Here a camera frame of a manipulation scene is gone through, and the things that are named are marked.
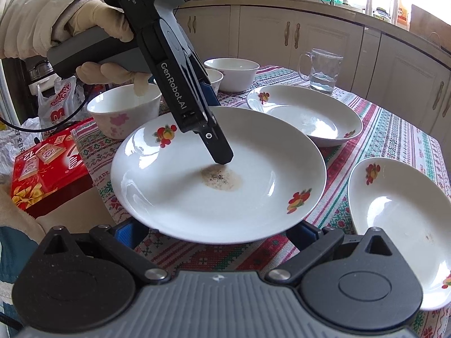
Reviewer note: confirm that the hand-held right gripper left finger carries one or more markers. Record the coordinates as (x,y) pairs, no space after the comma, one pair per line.
(132,234)

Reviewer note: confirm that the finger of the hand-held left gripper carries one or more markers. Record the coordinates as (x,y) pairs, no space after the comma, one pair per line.
(210,93)
(218,151)

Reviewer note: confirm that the cream kitchen cabinets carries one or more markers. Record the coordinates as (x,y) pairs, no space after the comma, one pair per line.
(398,70)

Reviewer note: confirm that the plastic bag with red print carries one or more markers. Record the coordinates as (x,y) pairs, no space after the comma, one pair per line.
(60,109)

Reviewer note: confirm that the orange packet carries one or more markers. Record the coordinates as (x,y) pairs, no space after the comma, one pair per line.
(403,12)

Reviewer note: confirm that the stained white fruit-print plate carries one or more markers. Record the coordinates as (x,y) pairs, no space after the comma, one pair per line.
(267,148)

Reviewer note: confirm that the crinkled white printed bag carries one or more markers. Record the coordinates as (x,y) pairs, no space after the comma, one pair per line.
(10,148)

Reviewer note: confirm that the patterned red green tablecloth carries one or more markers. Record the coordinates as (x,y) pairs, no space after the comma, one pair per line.
(387,137)

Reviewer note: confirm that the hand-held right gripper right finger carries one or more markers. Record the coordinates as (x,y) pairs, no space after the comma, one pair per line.
(303,236)

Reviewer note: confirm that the white pink-flower bowl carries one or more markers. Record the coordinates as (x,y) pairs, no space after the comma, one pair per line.
(119,112)

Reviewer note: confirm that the cream fluffy cloth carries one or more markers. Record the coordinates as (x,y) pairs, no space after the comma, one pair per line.
(17,214)

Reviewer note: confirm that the clear glass mug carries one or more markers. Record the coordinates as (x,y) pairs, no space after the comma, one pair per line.
(324,74)

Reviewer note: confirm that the person's left hand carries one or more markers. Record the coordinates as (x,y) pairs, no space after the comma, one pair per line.
(102,16)

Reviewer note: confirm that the red gift box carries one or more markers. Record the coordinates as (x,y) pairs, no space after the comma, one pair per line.
(45,183)

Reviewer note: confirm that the steel pot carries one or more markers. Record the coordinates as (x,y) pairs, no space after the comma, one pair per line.
(38,70)

